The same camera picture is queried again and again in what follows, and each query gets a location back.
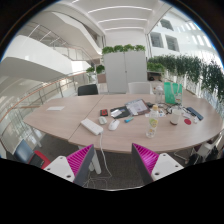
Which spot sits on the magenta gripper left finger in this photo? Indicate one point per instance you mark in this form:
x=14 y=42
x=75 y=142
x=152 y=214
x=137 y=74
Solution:
x=74 y=167

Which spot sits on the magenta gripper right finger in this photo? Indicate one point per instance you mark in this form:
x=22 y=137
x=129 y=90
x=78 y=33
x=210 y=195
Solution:
x=153 y=166

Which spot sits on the clear plastic water bottle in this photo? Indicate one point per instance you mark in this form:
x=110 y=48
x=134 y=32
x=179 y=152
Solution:
x=152 y=122

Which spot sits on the white power strip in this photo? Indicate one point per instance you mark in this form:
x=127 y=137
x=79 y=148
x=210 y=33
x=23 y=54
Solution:
x=92 y=127

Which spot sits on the blue red chair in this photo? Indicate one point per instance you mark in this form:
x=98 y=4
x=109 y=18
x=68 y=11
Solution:
x=23 y=153

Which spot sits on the blue marker pen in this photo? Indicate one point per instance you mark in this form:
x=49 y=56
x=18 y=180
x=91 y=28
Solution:
x=128 y=120

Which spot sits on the small white grey device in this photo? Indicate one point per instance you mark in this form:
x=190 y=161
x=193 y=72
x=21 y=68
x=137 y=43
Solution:
x=102 y=120

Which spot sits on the white computer mouse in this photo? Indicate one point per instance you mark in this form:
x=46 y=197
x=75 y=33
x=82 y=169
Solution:
x=113 y=125

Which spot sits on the red round lid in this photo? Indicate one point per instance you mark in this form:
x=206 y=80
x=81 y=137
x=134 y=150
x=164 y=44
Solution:
x=187 y=121

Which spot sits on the white paper cup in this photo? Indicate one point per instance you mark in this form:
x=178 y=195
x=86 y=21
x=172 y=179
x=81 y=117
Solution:
x=175 y=116

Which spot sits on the red black small box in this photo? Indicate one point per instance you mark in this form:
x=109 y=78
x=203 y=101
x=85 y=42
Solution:
x=104 y=112

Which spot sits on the black notebook with card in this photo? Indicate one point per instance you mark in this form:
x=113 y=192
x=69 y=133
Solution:
x=119 y=112

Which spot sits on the white paper sheet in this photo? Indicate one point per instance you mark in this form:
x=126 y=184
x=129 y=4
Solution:
x=55 y=108

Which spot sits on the dark blue flat case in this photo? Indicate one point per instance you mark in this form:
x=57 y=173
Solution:
x=195 y=113

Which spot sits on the clear bottle near bag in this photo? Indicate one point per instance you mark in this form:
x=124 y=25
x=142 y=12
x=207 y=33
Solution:
x=159 y=94

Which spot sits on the green paper bag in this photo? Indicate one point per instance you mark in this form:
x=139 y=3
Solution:
x=173 y=93

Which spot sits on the black office chair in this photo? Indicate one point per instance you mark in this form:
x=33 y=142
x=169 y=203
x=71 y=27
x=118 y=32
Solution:
x=90 y=89

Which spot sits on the white office chair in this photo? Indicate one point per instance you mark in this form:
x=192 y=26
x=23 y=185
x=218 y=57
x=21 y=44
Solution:
x=140 y=88

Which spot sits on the green hedge planter row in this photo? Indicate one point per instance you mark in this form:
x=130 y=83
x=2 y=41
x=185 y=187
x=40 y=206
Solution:
x=195 y=69

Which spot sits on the grey cabinet with plants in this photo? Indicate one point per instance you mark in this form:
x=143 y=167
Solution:
x=124 y=65

